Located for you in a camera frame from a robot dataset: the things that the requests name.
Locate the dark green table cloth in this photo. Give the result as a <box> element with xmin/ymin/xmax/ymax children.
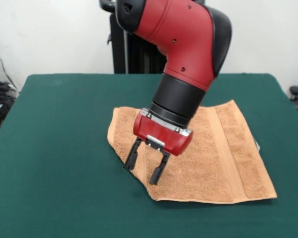
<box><xmin>0</xmin><ymin>73</ymin><xmax>298</xmax><ymax>238</ymax></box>

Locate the orange terry towel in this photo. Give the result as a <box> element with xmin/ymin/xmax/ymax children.
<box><xmin>106</xmin><ymin>99</ymin><xmax>278</xmax><ymax>204</ymax></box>

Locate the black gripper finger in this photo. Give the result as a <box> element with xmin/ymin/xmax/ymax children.
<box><xmin>124</xmin><ymin>137</ymin><xmax>143</xmax><ymax>171</ymax></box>
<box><xmin>149</xmin><ymin>151</ymin><xmax>171</xmax><ymax>185</ymax></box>

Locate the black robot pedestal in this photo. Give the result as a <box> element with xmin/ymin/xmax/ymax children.
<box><xmin>98</xmin><ymin>0</ymin><xmax>168</xmax><ymax>74</ymax></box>

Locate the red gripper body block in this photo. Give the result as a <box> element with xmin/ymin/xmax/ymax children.
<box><xmin>133</xmin><ymin>111</ymin><xmax>194</xmax><ymax>157</ymax></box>

